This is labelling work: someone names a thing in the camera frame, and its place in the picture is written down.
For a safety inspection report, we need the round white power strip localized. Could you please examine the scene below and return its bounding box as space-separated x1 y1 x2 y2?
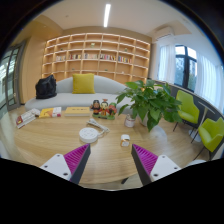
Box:
78 126 100 144

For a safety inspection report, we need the dark-framed glass door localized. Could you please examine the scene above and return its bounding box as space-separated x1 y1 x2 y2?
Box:
0 41 26 113

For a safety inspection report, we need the wooden wall shelf unit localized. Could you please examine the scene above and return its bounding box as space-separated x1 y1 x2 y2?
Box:
41 32 152 85

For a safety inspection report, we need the white power cable with plug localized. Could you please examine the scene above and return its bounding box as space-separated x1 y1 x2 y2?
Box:
86 117 111 136

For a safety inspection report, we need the yellow cushion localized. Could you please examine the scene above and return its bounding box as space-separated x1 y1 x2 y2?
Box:
72 73 96 95

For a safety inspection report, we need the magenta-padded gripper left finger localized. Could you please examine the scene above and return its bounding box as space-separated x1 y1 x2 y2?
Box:
39 143 92 185

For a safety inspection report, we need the large yellow book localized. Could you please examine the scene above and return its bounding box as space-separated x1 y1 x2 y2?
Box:
63 106 92 117

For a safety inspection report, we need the white wall air conditioner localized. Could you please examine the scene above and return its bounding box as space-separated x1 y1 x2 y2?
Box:
153 26 176 41

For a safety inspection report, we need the long ceiling light strip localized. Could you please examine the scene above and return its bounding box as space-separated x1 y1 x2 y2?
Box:
103 3 112 28

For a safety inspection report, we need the narrow white sheer curtain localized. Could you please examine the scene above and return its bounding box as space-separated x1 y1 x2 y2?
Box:
157 44 177 84

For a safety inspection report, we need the dark-framed window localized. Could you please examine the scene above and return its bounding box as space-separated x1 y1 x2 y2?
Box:
173 44 198 93

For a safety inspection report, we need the small white and pink jar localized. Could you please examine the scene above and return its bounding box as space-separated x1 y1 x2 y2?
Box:
124 113 137 129

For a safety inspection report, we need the green potted plant white pot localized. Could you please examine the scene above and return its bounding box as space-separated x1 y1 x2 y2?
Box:
115 79 183 133

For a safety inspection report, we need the wide white sheer curtain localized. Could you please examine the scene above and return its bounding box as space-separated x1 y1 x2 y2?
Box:
194 54 224 114

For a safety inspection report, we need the three-figure painted figurine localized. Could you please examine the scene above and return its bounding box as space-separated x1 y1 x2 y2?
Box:
89 98 118 121

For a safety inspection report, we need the black bag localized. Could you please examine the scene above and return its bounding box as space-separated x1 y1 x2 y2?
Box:
35 74 58 100

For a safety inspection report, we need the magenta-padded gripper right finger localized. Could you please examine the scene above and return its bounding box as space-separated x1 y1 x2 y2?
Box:
130 143 183 187

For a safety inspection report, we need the light grey curved sofa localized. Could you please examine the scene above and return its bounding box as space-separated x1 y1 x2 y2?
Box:
24 74 134 112

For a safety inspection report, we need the white and gold cube charger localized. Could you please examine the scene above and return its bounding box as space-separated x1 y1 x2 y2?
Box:
120 133 131 148

